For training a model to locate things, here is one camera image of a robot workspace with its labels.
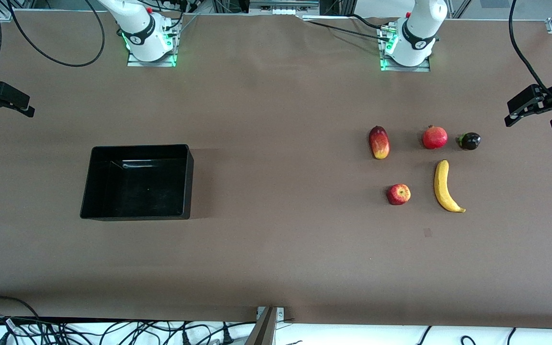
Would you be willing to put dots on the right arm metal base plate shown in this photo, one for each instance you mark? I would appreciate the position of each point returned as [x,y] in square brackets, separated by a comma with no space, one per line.
[151,63]

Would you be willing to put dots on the silver mount bracket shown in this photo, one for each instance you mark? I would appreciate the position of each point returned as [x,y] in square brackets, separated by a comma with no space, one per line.
[280,314]

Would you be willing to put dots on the dark camera mount pole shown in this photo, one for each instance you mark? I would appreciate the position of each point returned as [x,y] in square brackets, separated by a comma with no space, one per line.
[264,330]

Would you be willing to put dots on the yellow banana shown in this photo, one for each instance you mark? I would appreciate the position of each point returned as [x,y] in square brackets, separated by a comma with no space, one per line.
[441,184]

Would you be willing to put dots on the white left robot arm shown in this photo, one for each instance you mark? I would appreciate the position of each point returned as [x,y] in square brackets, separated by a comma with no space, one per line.
[417,33]

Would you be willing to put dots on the red yellow mango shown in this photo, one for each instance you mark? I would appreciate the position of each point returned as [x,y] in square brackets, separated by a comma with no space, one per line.
[379,143]

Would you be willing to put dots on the silver aluminium rail block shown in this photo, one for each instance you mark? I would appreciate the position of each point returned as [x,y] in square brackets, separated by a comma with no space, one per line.
[283,5]

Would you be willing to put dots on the black plastic box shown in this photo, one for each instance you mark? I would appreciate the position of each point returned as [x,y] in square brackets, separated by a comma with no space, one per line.
[137,187]

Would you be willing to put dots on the red pomegranate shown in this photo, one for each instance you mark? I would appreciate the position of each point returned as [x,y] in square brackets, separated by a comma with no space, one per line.
[434,137]

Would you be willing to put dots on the red yellow apple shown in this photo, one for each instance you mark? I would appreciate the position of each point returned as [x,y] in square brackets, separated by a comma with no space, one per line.
[398,194]

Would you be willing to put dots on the brown table cover sheet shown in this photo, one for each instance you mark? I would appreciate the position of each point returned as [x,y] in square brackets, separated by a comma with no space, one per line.
[276,120]

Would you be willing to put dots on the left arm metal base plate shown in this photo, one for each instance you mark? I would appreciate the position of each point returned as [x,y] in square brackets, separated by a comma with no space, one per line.
[405,68]

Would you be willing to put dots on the dark purple eggplant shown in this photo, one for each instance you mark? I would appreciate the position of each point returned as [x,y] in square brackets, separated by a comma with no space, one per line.
[469,141]

